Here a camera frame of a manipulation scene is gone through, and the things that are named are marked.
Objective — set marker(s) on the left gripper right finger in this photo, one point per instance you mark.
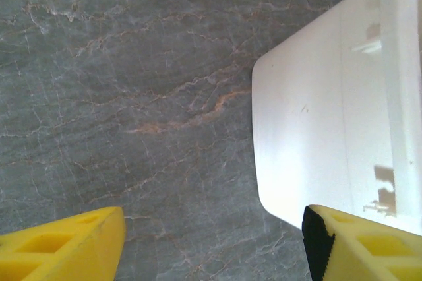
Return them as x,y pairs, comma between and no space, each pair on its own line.
369,251

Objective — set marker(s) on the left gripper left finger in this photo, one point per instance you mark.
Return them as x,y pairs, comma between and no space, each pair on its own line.
66,248

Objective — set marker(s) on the white plastic bin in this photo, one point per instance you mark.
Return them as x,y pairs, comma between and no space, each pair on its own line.
313,112

